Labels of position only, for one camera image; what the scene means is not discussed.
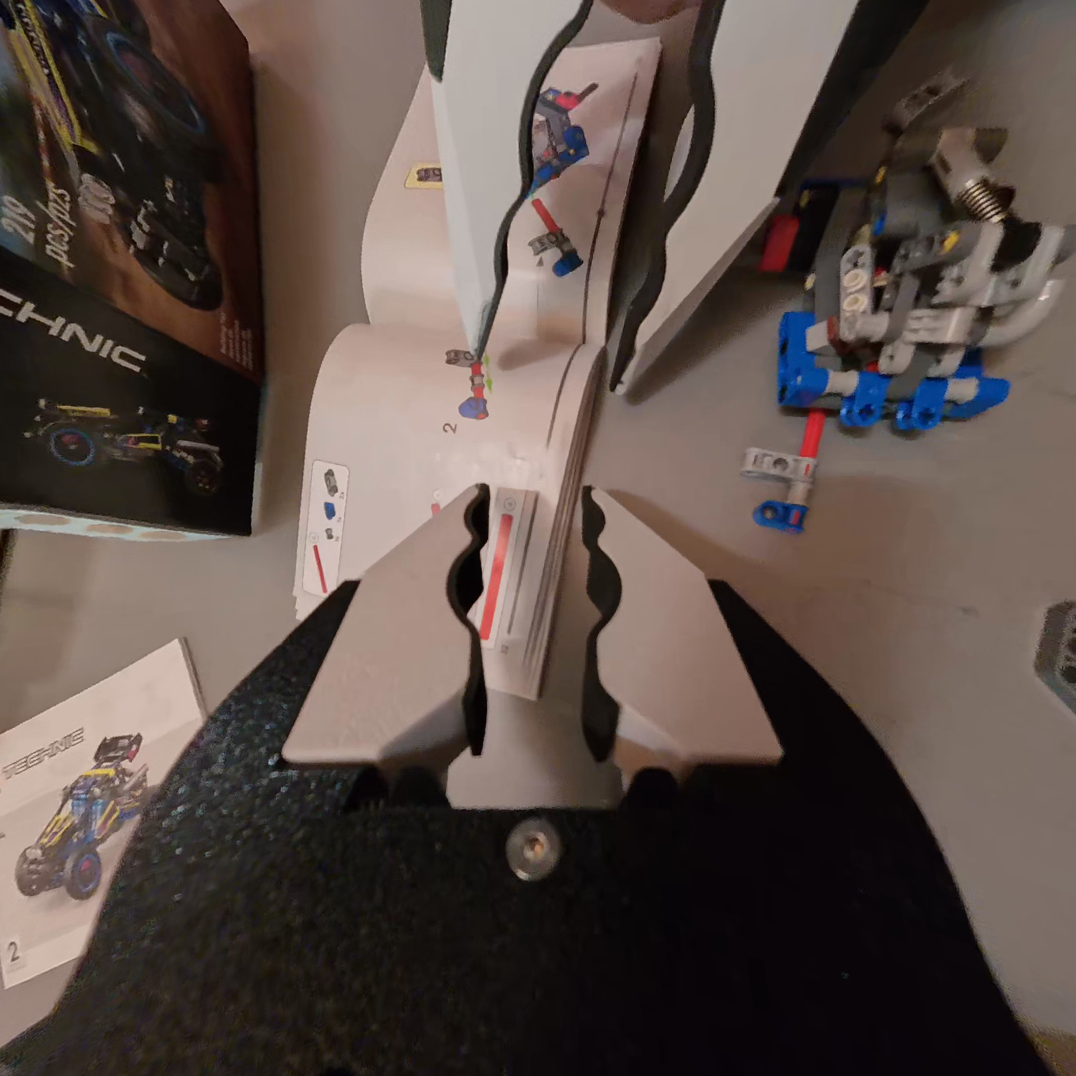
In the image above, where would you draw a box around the closed lego instruction booklet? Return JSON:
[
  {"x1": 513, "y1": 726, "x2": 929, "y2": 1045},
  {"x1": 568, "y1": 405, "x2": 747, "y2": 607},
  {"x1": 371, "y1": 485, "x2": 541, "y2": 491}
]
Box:
[{"x1": 0, "y1": 639, "x2": 207, "y2": 989}]

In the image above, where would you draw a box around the dark lego set box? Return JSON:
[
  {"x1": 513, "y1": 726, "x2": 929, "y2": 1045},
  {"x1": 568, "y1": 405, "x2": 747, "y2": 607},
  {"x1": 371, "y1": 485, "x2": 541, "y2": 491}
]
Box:
[{"x1": 0, "y1": 0, "x2": 265, "y2": 535}]

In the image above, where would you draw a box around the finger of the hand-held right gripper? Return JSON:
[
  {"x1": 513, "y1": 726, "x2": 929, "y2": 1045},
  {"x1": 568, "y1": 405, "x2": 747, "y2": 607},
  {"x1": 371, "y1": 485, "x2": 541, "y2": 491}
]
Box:
[
  {"x1": 427, "y1": 0, "x2": 595, "y2": 357},
  {"x1": 608, "y1": 0, "x2": 851, "y2": 397}
]

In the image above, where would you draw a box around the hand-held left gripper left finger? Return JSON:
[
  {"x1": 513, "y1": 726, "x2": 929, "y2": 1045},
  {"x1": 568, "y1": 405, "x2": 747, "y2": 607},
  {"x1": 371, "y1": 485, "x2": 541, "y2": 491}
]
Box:
[{"x1": 281, "y1": 483, "x2": 491, "y2": 768}]

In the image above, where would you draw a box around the red lego axle assembly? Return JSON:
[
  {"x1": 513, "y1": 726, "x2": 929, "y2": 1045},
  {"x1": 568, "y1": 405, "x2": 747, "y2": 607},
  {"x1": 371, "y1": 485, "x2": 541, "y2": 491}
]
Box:
[{"x1": 740, "y1": 410, "x2": 830, "y2": 533}]

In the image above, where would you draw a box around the grey and blue lego model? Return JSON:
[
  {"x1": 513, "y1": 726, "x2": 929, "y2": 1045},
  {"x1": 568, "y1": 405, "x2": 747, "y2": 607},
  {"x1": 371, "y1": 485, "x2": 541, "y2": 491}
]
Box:
[{"x1": 761, "y1": 71, "x2": 1070, "y2": 430}]

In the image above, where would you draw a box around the dark grey lego beam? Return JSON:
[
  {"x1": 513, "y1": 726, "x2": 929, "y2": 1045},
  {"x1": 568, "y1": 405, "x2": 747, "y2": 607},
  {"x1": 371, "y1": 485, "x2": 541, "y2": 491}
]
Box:
[{"x1": 1034, "y1": 600, "x2": 1076, "y2": 694}]

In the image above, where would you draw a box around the lego instruction booklet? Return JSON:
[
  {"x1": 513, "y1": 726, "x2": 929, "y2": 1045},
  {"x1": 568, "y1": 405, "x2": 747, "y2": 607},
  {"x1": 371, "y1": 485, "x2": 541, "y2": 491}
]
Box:
[
  {"x1": 289, "y1": 38, "x2": 664, "y2": 700},
  {"x1": 0, "y1": 639, "x2": 207, "y2": 989}
]

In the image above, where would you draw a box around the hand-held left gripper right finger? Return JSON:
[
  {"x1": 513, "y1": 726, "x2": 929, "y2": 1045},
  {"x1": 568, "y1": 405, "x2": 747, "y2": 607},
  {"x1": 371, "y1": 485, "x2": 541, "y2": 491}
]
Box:
[{"x1": 580, "y1": 489, "x2": 785, "y2": 768}]

